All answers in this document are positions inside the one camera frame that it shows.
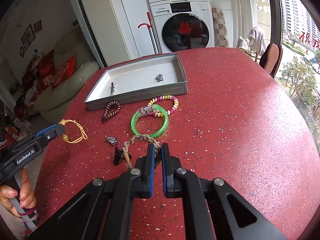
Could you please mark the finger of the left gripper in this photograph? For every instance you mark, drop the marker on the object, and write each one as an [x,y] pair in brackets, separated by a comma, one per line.
[48,132]

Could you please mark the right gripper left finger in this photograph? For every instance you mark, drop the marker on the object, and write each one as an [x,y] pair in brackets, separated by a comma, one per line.
[102,209]

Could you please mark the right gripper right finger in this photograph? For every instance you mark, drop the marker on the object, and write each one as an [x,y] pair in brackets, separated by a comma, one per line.
[212,209]

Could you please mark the black hair claw clip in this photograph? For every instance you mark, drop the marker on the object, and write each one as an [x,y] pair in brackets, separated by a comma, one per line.
[120,156]

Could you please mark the silver purple pendant charm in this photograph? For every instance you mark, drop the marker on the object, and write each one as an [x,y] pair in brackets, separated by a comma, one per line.
[112,140]

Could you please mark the green translucent bangle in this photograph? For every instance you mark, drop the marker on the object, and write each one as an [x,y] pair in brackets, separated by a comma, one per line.
[152,119]

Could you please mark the silver purple heart brooch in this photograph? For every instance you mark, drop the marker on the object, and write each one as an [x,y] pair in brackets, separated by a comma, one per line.
[159,78]

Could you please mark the beige hair pin clip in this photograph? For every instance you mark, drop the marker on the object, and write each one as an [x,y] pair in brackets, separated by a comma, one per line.
[113,88]

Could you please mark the grey jewelry tray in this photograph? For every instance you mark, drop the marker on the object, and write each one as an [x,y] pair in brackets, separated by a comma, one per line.
[136,81]

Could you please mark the person's left hand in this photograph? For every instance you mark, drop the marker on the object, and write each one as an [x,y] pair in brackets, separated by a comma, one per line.
[26,195]

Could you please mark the red cushion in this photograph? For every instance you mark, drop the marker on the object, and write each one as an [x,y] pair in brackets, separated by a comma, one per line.
[64,72]

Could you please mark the beige sofa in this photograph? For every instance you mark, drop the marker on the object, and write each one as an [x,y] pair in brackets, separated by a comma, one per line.
[51,103]

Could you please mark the white cabinet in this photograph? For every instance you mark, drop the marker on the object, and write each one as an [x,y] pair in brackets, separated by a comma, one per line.
[115,30]

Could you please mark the brown chair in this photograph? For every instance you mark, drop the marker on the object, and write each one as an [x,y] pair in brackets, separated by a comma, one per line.
[271,58]

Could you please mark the checkered hanging cloth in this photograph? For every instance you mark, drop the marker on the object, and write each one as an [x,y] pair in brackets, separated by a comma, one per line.
[220,30]

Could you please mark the white towel on rack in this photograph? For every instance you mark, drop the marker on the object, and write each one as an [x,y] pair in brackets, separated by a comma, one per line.
[256,38]

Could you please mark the lower white washing machine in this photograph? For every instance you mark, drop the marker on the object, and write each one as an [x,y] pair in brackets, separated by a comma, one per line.
[183,24]

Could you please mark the wall picture frames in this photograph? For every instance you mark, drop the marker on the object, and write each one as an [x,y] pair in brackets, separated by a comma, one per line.
[29,35]

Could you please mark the red handled mop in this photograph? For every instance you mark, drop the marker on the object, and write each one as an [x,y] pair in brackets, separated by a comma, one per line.
[150,30]

